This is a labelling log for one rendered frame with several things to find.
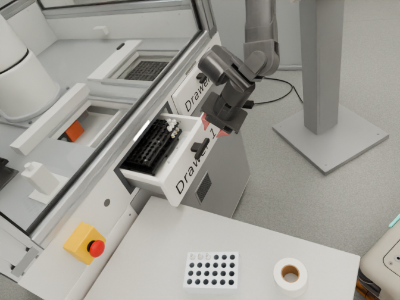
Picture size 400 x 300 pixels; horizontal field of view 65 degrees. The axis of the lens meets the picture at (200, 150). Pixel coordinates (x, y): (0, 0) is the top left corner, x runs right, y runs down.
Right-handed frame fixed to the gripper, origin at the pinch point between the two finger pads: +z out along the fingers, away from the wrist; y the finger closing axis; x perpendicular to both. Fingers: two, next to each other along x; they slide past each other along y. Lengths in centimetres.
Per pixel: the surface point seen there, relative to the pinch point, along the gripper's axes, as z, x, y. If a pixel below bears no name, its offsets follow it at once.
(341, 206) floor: 62, -48, -77
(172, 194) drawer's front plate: 9.6, 16.8, 0.4
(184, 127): 17.4, -8.4, 8.0
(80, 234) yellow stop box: 13.9, 35.4, 13.9
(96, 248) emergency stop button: 13.3, 36.3, 8.9
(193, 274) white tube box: 11.0, 30.7, -13.4
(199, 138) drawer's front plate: 7.1, -0.7, 2.0
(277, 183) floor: 82, -54, -48
